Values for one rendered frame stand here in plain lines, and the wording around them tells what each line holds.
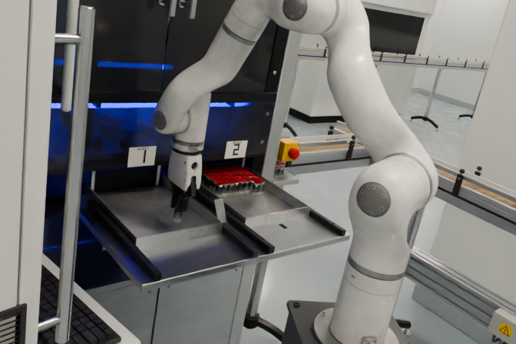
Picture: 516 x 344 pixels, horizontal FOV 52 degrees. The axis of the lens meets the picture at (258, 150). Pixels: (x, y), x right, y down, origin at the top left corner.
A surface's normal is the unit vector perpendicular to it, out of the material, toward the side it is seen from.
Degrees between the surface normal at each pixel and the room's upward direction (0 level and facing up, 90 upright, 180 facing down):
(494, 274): 90
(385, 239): 127
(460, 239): 90
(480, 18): 90
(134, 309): 90
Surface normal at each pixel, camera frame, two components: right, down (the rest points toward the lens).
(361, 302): -0.40, 0.22
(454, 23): -0.77, 0.06
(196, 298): 0.61, 0.35
